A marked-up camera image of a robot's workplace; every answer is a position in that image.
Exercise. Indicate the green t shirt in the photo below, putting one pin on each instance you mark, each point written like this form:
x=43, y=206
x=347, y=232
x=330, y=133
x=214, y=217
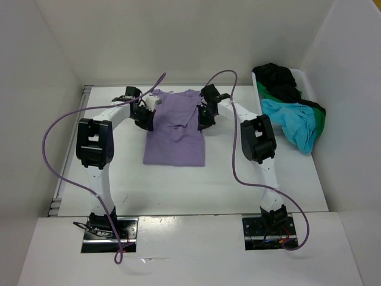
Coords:
x=320, y=119

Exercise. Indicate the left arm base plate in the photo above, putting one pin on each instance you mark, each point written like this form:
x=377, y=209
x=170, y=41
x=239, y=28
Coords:
x=98, y=241

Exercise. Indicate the cyan t shirt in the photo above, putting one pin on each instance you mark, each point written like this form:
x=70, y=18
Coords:
x=297, y=122

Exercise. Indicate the white plastic laundry basket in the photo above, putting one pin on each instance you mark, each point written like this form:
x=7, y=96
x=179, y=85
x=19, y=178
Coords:
x=302, y=84

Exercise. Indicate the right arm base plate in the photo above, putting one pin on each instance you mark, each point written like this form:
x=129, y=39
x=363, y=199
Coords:
x=256, y=236

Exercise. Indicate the black t shirt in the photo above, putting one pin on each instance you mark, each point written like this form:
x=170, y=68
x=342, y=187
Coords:
x=278, y=84

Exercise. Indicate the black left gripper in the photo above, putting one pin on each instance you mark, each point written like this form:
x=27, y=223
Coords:
x=147, y=124

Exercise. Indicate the purple t shirt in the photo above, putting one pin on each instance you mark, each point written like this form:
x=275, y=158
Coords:
x=176, y=140

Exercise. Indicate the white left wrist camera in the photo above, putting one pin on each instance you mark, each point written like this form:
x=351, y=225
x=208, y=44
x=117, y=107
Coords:
x=151, y=101

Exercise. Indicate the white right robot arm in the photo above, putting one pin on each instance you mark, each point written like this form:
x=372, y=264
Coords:
x=258, y=145

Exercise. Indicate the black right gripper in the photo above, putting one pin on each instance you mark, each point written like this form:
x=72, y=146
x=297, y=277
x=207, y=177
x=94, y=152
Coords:
x=202, y=123

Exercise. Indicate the aluminium table edge rail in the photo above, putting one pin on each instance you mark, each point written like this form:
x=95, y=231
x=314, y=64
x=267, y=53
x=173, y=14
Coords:
x=142, y=190

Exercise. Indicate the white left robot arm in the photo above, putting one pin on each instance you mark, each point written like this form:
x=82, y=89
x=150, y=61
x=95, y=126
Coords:
x=95, y=150

